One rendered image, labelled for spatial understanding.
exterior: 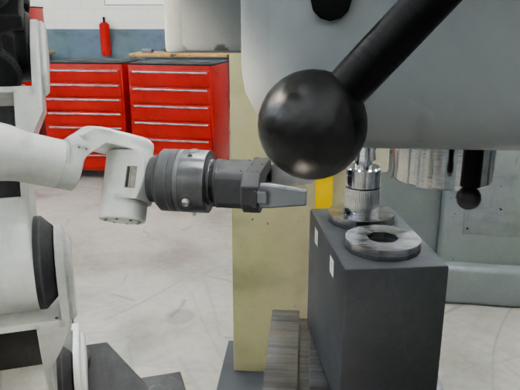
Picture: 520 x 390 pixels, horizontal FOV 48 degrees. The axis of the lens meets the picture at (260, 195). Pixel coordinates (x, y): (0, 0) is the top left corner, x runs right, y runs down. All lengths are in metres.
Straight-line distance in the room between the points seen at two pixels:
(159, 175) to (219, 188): 0.08
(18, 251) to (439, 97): 0.77
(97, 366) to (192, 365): 1.06
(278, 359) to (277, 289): 1.39
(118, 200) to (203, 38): 0.57
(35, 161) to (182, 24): 0.54
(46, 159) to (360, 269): 0.41
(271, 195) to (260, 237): 1.40
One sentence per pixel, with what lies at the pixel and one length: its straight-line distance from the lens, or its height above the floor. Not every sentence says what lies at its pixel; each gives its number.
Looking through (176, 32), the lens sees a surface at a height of 1.35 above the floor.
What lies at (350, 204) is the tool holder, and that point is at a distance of 0.79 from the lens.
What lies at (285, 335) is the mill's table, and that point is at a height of 0.90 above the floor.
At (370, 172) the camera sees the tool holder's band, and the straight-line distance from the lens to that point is 0.78.
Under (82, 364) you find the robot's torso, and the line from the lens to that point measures 1.22.
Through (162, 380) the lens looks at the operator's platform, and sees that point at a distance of 1.72.
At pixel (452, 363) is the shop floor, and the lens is 2.64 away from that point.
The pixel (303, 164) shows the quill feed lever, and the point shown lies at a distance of 0.15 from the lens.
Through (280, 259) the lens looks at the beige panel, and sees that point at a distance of 2.18.
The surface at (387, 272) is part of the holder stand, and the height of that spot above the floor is 1.09.
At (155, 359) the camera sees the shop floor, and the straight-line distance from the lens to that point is 2.58.
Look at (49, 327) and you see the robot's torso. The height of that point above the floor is 0.90.
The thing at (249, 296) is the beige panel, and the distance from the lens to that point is 2.25.
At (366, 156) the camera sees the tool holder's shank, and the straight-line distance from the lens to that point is 0.78.
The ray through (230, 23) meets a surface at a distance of 0.27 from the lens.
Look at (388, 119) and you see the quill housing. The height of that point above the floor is 1.32.
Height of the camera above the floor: 1.35
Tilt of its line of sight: 17 degrees down
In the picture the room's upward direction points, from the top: straight up
